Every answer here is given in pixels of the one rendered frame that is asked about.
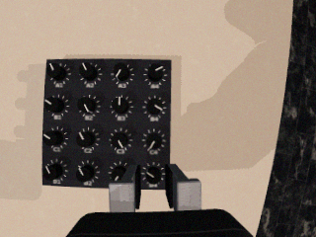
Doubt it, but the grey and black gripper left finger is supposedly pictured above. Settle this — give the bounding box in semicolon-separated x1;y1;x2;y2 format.
109;165;141;212

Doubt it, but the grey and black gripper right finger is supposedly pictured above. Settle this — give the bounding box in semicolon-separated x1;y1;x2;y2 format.
165;164;201;211

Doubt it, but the black knob box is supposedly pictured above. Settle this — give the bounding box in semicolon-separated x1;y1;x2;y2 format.
42;58;172;190

